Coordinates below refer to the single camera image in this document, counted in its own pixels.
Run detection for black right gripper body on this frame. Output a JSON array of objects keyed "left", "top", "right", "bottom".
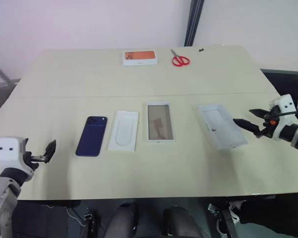
[{"left": 259, "top": 109, "right": 281, "bottom": 138}]

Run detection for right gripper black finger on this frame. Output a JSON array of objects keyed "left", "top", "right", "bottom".
[
  {"left": 232, "top": 118, "right": 261, "bottom": 137},
  {"left": 249, "top": 108, "right": 271, "bottom": 119}
]

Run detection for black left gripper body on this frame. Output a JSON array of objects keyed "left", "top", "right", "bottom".
[{"left": 21, "top": 150, "right": 48, "bottom": 172}]

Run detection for white phone box lid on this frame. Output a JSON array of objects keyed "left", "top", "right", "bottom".
[{"left": 198, "top": 103, "right": 249, "bottom": 151}]

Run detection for dark blue smartphone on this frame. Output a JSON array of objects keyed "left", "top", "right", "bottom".
[{"left": 75, "top": 116, "right": 109, "bottom": 157}]

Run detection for white iPhone box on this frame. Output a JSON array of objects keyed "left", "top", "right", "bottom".
[{"left": 142, "top": 101, "right": 177, "bottom": 144}]

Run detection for orange print phone box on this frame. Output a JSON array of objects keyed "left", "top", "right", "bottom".
[{"left": 122, "top": 50, "right": 159, "bottom": 67}]

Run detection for dark rounded shape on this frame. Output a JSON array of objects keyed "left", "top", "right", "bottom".
[
  {"left": 162, "top": 205, "right": 205, "bottom": 238},
  {"left": 109, "top": 202, "right": 140, "bottom": 238}
]

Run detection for dark vertical pole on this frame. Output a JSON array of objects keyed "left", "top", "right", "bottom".
[{"left": 183, "top": 0, "right": 206, "bottom": 47}]

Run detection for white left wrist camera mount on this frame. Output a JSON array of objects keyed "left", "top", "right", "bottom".
[{"left": 0, "top": 136, "right": 34, "bottom": 179}]

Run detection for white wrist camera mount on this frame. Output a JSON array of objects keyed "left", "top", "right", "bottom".
[
  {"left": 0, "top": 136, "right": 34, "bottom": 179},
  {"left": 268, "top": 94, "right": 298, "bottom": 139}
]

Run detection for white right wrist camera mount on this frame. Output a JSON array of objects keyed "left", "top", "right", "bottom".
[{"left": 268, "top": 94, "right": 298, "bottom": 139}]

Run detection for thin white cord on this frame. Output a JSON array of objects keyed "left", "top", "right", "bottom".
[{"left": 66, "top": 205, "right": 87, "bottom": 227}]

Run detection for grey metal frame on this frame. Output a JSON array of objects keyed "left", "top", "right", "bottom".
[{"left": 0, "top": 58, "right": 21, "bottom": 90}]

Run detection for red handled scissors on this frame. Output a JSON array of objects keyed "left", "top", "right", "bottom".
[{"left": 170, "top": 49, "right": 191, "bottom": 67}]

